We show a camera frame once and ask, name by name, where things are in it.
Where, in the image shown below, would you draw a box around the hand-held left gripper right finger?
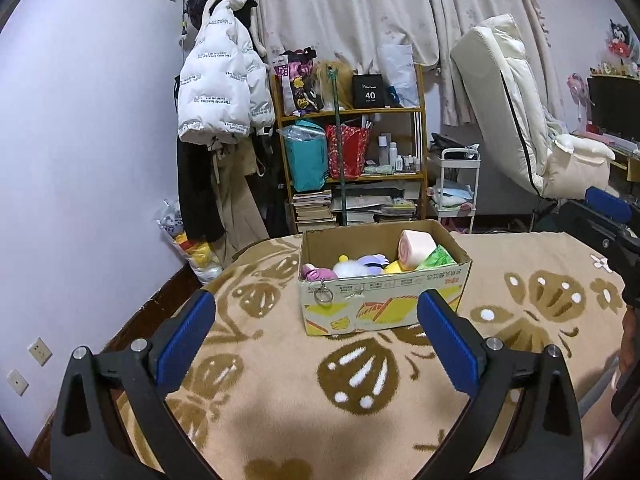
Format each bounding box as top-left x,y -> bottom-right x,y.
417,289 -> 586,480

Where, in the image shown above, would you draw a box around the pink desk fan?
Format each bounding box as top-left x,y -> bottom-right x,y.
566,72 -> 594,133

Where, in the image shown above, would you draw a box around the beige hanging garment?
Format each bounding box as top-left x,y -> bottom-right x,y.
210,142 -> 271,261

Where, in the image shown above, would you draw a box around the white plastic bag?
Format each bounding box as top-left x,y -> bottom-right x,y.
377,42 -> 420,107

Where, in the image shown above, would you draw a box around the red patterned bag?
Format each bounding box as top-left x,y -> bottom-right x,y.
325,124 -> 372,181

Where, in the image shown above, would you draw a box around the blond wig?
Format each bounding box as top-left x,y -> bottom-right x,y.
312,60 -> 357,111

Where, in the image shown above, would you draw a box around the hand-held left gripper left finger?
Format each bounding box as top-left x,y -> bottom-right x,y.
50,289 -> 218,480

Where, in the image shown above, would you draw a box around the green tissue pack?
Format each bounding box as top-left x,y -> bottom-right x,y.
415,245 -> 458,272

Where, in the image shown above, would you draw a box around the white trolley cart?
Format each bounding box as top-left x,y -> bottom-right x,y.
427,146 -> 482,233

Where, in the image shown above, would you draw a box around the cartoon wall decoration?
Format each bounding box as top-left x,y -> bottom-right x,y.
607,19 -> 640,58

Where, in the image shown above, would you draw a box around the teal bag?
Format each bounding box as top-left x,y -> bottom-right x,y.
276,120 -> 328,192

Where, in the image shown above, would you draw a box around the pink plush toy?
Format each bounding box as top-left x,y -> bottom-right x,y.
301,263 -> 338,282

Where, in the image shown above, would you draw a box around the green pole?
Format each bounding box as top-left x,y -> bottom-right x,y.
325,72 -> 351,228

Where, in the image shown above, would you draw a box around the clear bag of plush toys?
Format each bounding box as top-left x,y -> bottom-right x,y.
156,200 -> 226,283

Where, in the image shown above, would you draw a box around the purple printed bag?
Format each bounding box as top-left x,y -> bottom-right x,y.
274,47 -> 326,115

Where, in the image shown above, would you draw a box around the white recliner chair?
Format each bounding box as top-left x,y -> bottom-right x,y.
450,14 -> 617,201

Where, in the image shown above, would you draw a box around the black monitor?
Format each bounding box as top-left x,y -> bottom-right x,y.
586,75 -> 640,143

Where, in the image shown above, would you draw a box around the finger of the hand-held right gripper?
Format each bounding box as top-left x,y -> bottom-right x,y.
582,186 -> 636,248

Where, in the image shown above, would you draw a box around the black pouch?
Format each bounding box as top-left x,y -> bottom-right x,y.
430,132 -> 473,158

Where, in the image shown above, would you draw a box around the white flowered curtain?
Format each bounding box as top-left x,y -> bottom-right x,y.
240,0 -> 571,126

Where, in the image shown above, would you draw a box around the wooden desk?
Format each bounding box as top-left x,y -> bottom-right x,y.
570,130 -> 640,183

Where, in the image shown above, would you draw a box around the dark hanging garment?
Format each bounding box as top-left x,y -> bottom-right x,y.
250,127 -> 291,238

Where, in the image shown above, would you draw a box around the cardboard box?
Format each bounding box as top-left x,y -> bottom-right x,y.
297,219 -> 473,337

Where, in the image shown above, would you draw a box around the row of small figurines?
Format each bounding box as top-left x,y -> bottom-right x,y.
590,59 -> 640,79

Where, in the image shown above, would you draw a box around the black box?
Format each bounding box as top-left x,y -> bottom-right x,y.
351,74 -> 390,108

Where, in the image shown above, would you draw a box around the pink swirl roll plush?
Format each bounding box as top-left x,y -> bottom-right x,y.
397,229 -> 438,271

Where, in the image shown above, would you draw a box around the wooden shelf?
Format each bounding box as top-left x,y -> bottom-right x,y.
270,62 -> 430,236

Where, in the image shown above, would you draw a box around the white plush toy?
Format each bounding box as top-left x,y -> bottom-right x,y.
332,255 -> 373,279

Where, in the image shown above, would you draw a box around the row of cosmetic bottles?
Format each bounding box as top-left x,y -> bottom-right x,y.
377,134 -> 423,173

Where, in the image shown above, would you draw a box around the white puffer jacket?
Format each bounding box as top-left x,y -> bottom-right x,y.
177,0 -> 276,146

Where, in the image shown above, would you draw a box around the white wall socket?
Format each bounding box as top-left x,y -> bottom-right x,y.
27,337 -> 53,367
6,369 -> 30,397

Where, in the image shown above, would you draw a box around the pile of magazines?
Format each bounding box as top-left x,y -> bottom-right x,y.
345,186 -> 421,226

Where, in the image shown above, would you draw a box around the light blue cloth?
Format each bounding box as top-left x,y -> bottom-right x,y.
432,185 -> 473,208

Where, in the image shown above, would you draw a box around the stack of books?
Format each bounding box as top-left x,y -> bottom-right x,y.
291,190 -> 337,235

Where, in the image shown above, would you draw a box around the black long coat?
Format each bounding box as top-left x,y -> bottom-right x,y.
175,139 -> 227,243

